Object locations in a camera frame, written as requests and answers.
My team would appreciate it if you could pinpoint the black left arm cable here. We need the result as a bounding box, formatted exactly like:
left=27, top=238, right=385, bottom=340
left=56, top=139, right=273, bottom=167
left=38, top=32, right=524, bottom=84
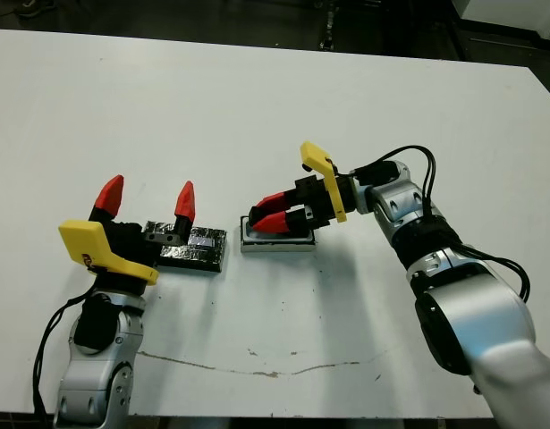
left=30, top=294, right=97, bottom=417

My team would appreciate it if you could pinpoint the yellow wrist camera mount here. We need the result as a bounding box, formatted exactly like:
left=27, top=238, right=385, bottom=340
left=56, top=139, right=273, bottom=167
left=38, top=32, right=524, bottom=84
left=299, top=140, right=349, bottom=223
left=57, top=217, right=162, bottom=286

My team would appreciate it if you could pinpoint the dark metal chair pole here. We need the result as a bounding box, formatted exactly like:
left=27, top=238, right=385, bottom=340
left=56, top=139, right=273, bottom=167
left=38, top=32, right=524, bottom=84
left=317, top=0, right=343, bottom=53

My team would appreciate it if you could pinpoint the yellow left wrist camera mount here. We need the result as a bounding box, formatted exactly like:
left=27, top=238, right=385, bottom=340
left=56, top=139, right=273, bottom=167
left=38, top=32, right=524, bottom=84
left=57, top=217, right=162, bottom=286

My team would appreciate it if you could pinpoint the shiny black box lid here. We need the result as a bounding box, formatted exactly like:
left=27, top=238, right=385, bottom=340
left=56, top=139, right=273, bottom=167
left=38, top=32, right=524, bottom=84
left=144, top=219, right=228, bottom=274

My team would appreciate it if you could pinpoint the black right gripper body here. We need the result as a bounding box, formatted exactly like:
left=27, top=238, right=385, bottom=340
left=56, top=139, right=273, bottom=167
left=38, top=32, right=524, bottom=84
left=294, top=173, right=362, bottom=230

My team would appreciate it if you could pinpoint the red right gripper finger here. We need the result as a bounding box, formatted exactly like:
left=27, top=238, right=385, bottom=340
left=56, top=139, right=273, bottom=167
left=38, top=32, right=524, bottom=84
left=250, top=206, right=316, bottom=235
left=250, top=189, right=303, bottom=216

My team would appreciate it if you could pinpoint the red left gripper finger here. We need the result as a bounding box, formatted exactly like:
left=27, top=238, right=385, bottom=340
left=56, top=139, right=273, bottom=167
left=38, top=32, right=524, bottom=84
left=172, top=180, right=197, bottom=240
left=88, top=173, right=126, bottom=224

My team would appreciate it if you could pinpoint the white-lined camera box base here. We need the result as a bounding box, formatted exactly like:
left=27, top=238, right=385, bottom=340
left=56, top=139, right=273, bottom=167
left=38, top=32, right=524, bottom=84
left=239, top=215, right=317, bottom=255

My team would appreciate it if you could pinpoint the yellow right wrist camera mount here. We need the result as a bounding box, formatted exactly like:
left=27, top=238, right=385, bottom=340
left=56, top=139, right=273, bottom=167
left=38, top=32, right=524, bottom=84
left=299, top=140, right=349, bottom=223

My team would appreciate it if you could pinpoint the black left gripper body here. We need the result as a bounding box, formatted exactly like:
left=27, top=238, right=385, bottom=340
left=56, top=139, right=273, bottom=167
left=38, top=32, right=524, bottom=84
left=89, top=218, right=187, bottom=295

